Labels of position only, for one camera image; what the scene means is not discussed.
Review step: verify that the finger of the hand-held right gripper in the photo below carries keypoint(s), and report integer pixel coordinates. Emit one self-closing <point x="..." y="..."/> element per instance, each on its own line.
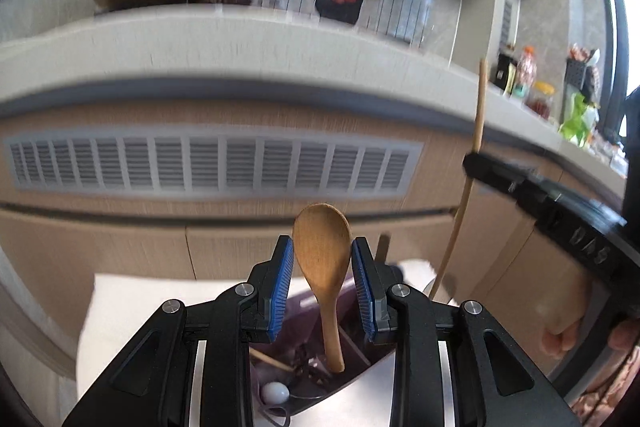
<point x="495" y="174"/>

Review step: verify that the purple utensil organizer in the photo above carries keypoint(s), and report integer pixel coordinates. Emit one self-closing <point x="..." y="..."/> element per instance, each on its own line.
<point x="305" y="307"/>

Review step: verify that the dark frame window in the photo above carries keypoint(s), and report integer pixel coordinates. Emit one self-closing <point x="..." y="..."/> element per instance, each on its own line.
<point x="612" y="57"/>

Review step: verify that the yellow lid jar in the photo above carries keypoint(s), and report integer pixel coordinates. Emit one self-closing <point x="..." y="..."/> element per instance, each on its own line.
<point x="541" y="102"/>

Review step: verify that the wooden chopstick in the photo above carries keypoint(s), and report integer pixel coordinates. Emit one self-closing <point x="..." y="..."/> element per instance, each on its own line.
<point x="272" y="360"/>
<point x="480" y="107"/>

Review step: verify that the wooden spoon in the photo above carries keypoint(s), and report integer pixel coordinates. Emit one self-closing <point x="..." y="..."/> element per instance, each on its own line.
<point x="322" y="247"/>

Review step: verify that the wooden cabinet front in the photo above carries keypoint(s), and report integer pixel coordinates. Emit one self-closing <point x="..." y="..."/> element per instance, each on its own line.
<point x="100" y="247"/>

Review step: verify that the white spoon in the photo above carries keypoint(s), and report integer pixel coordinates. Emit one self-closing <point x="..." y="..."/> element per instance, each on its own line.
<point x="274" y="392"/>

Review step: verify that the white table cloth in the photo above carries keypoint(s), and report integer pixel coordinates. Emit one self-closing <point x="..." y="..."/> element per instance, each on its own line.
<point x="130" y="307"/>

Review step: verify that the orange cap bottle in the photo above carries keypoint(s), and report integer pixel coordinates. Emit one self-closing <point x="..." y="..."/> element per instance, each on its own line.
<point x="525" y="74"/>

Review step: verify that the long grey vent grille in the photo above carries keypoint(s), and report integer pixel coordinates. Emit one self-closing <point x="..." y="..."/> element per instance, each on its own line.
<point x="215" y="164"/>

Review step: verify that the grey kitchen counter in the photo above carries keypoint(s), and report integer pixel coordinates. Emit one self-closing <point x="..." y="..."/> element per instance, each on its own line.
<point x="200" y="32"/>

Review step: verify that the person's right hand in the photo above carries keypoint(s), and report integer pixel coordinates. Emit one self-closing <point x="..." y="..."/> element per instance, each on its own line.
<point x="565" y="312"/>

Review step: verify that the green plastic bag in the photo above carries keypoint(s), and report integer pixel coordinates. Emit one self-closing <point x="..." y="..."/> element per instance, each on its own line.
<point x="577" y="122"/>

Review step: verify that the dark sauce bottle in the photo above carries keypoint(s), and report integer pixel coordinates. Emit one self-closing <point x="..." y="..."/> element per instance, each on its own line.
<point x="504" y="74"/>

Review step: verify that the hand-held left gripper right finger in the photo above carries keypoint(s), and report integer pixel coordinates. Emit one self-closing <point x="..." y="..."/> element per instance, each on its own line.
<point x="364" y="292"/>

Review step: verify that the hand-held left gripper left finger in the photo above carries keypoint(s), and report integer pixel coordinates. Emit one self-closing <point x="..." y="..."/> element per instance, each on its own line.
<point x="280" y="292"/>

